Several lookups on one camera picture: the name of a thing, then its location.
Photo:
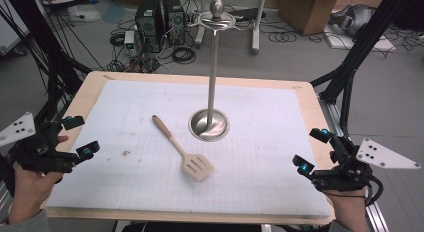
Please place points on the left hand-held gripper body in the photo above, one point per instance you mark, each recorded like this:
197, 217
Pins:
40, 155

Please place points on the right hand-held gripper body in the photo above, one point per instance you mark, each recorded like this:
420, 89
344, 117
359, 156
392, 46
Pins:
350, 175

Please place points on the beige slotted spatula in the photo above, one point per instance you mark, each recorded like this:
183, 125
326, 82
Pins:
173, 141

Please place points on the steel utensil rack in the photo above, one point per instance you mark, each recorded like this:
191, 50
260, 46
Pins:
211, 92

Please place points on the person's right hand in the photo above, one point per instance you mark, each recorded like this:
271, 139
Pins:
350, 208

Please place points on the person's left hand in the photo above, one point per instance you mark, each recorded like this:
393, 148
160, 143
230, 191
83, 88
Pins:
30, 188

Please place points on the white grid mat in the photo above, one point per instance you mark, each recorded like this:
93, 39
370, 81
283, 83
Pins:
250, 178

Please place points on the small white electronics box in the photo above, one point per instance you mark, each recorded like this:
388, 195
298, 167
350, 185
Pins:
129, 42

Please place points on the white flat board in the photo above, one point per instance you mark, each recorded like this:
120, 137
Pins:
370, 45

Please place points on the clear plastic bag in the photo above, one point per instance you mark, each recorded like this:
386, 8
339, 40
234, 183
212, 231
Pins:
83, 13

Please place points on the white cabinet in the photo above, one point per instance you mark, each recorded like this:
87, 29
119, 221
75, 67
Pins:
10, 28

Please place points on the silver grey bag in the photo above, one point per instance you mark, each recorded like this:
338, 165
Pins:
353, 20

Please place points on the brown cardboard box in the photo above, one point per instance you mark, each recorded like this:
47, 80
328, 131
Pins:
306, 12

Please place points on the black computer tower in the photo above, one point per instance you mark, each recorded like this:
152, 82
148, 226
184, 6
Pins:
148, 22
174, 20

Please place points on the aluminium rail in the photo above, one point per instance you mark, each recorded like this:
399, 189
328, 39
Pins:
375, 215

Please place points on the black metal frame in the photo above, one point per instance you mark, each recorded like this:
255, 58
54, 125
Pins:
360, 48
50, 58

